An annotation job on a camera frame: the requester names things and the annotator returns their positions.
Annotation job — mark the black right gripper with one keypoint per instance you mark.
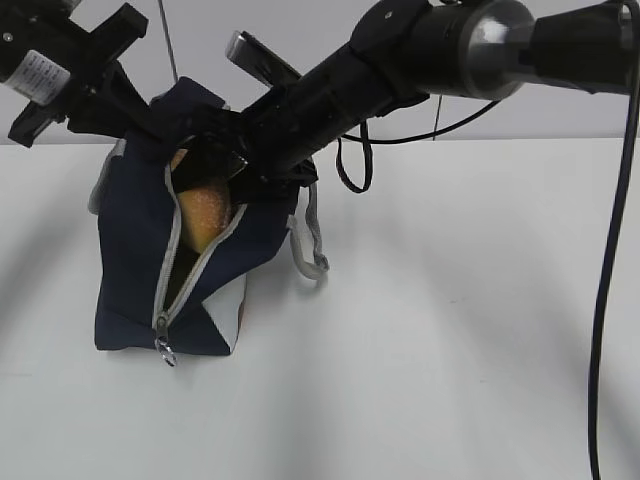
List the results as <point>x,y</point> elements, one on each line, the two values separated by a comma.
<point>265,150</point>

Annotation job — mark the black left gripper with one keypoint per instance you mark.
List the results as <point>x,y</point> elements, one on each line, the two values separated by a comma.
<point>71,75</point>

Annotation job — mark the brown bread roll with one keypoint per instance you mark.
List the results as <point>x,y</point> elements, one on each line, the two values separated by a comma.
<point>206,212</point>

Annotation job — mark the navy blue lunch bag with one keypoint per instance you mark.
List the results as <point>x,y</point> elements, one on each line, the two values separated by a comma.
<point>156,291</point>

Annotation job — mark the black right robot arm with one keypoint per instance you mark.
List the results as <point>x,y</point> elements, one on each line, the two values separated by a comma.
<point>400,54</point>

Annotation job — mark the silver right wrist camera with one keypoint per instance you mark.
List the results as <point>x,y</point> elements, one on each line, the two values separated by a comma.
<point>253,57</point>

